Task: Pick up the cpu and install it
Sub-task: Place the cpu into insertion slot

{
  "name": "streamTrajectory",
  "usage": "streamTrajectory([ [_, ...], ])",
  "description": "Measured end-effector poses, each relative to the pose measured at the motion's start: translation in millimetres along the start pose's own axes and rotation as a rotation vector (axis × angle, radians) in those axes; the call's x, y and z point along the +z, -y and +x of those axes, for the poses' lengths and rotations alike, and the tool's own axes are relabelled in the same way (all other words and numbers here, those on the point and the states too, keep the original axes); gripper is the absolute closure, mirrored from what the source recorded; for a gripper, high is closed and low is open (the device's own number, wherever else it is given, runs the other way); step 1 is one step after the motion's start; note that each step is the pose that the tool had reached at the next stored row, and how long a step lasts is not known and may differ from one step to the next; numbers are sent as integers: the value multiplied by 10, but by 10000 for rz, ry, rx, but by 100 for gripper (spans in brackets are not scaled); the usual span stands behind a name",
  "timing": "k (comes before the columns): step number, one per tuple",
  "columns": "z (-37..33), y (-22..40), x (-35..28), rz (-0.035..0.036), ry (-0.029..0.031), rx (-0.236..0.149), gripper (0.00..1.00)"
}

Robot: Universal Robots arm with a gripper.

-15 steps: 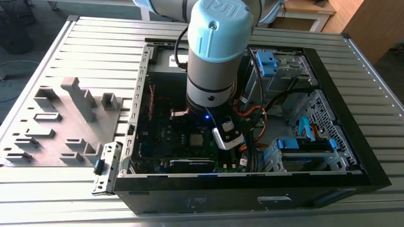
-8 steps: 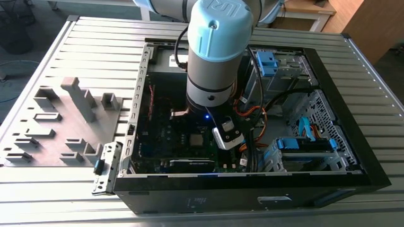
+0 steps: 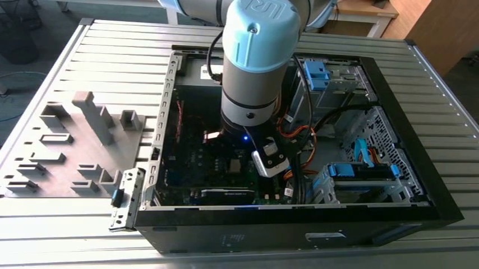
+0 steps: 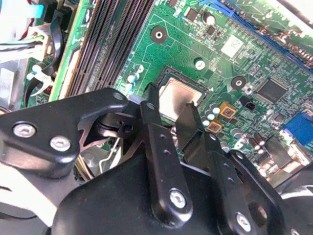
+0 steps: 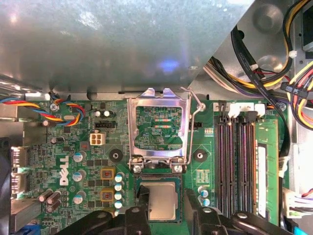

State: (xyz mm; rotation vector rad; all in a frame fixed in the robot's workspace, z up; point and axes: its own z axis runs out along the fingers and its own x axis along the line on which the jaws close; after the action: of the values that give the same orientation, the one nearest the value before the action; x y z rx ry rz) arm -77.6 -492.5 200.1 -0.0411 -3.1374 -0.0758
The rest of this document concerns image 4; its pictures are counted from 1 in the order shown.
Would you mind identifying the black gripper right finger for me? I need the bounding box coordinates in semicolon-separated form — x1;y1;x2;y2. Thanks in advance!
175;102;289;235

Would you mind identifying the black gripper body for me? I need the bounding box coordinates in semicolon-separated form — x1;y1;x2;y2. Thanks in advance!
46;150;235;235

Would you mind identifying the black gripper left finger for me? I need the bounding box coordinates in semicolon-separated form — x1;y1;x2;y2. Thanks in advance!
0;83;194;226

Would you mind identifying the silver topped CPU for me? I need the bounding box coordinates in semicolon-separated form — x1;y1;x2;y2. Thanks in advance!
158;76;206;121

